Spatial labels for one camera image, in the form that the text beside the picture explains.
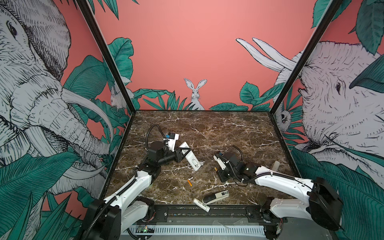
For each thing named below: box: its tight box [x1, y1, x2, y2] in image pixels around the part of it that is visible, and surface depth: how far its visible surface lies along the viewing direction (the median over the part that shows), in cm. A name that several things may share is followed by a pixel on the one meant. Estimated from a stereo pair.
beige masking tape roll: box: [271, 160, 280, 172], surface depth 90 cm
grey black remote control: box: [202, 190, 230, 205], surface depth 78 cm
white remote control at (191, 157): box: [179, 141, 202, 171], surface depth 80 cm
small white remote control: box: [193, 198, 211, 213], surface depth 77 cm
